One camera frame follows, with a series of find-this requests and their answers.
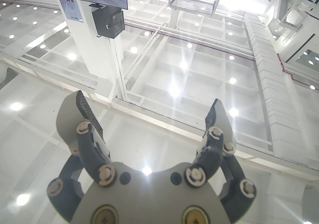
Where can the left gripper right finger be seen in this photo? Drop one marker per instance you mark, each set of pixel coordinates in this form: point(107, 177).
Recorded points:
point(211, 155)

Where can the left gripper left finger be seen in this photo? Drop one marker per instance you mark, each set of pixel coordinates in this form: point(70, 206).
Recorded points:
point(86, 145)

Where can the black box under screen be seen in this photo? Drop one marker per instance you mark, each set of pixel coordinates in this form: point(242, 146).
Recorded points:
point(107, 21)

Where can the white poster on pillar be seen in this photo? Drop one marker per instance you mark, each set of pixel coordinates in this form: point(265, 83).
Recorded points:
point(72, 10)

